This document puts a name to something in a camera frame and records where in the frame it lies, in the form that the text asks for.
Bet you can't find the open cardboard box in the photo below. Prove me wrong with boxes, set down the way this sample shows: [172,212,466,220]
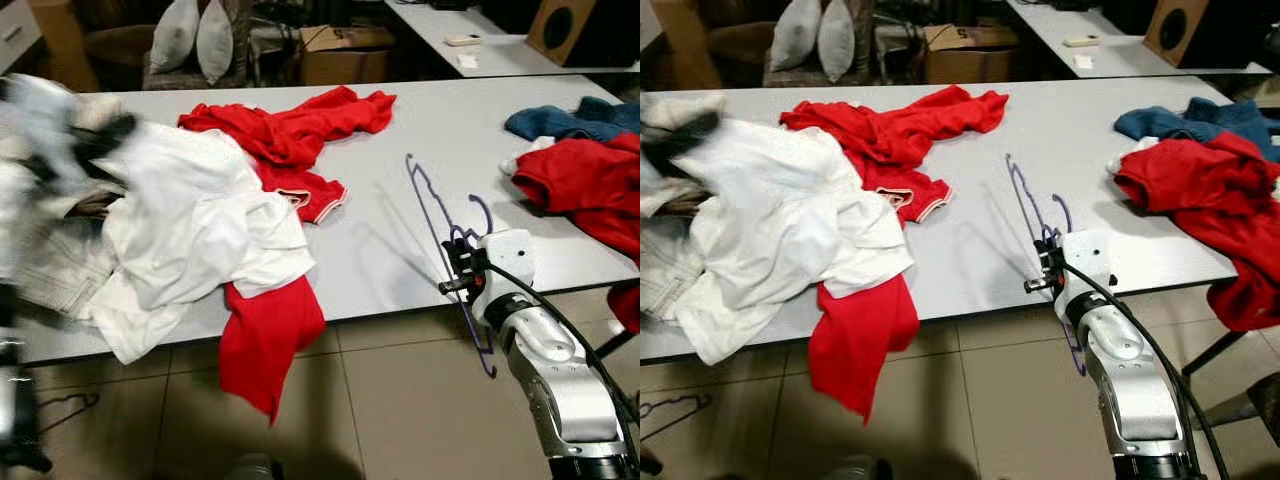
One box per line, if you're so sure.
[298,25,399,86]
[922,23,1021,84]

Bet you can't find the blue denim jeans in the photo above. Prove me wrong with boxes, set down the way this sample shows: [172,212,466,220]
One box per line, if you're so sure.
[503,96,641,143]
[1113,97,1280,161]

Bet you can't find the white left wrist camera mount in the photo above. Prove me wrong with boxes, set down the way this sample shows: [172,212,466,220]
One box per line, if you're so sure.
[0,75,86,191]

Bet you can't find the grey pillow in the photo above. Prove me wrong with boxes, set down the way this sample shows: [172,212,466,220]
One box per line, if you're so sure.
[195,0,236,86]
[768,0,823,73]
[817,0,859,84]
[148,0,199,76]

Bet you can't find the grey robot foot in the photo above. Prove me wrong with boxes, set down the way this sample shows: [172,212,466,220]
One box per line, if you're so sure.
[828,456,893,480]
[225,455,281,480]

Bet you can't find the small white cloth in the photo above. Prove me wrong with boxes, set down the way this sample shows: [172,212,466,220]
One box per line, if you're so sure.
[498,137,556,179]
[1105,138,1161,176]

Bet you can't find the white office table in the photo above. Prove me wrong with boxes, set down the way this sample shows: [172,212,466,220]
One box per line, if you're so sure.
[1008,0,1276,76]
[385,0,641,77]

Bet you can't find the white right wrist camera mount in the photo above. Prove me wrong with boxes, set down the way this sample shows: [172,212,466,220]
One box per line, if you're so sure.
[470,229,536,321]
[1055,228,1114,316]

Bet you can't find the purple plastic hanger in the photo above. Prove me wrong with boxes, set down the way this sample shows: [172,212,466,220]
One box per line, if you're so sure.
[35,392,101,433]
[640,393,713,441]
[1005,153,1091,376]
[405,153,498,379]

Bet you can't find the plain red shirt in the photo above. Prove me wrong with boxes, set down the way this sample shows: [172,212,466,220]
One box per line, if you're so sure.
[218,275,328,426]
[808,275,921,426]

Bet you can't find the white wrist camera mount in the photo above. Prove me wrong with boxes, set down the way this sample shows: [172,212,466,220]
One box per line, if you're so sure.
[470,229,536,321]
[1055,228,1114,316]
[0,75,86,191]

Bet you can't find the brown board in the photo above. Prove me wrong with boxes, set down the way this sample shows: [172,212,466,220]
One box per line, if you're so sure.
[655,0,723,91]
[28,0,101,93]

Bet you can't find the plain white t-shirt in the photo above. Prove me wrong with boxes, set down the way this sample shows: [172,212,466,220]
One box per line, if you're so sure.
[78,120,319,366]
[672,120,916,366]

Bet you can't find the brown armchair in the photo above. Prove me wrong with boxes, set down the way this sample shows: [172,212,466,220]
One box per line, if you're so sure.
[705,0,881,91]
[80,0,256,93]

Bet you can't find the cream denim jacket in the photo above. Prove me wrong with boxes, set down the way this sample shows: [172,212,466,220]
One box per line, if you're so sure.
[0,90,131,321]
[640,92,731,321]

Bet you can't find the black table leg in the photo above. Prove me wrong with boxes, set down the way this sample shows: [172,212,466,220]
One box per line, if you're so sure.
[595,330,641,361]
[1183,325,1251,376]

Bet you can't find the wooden speaker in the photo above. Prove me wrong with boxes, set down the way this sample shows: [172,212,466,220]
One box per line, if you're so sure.
[525,0,641,68]
[1143,0,1259,69]

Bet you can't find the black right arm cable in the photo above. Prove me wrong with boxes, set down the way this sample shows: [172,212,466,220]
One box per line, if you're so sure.
[1062,260,1231,480]
[485,260,641,441]

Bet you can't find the crumpled red garment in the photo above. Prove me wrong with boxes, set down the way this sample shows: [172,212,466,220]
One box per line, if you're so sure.
[510,135,641,336]
[1113,132,1280,333]

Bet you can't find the red polo shirt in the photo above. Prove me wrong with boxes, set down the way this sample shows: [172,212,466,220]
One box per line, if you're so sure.
[178,86,398,226]
[778,86,1009,226]

